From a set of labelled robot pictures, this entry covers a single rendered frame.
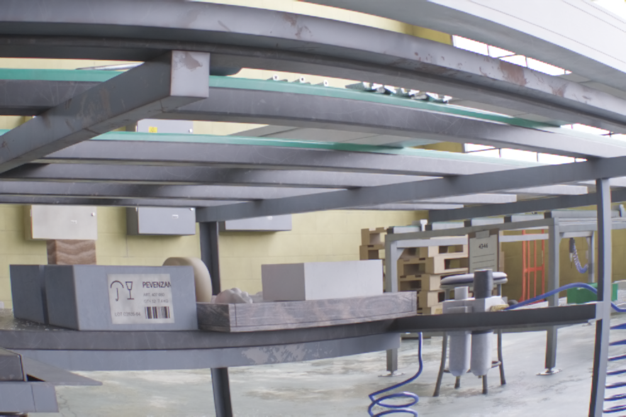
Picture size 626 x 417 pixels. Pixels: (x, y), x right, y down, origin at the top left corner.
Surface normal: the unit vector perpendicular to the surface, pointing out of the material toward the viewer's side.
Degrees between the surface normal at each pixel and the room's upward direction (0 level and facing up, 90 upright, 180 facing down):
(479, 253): 86
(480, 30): 180
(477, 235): 86
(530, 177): 90
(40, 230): 90
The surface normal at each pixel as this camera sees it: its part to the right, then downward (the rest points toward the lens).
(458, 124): 0.66, -0.08
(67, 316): -0.76, -0.01
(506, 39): 0.04, 1.00
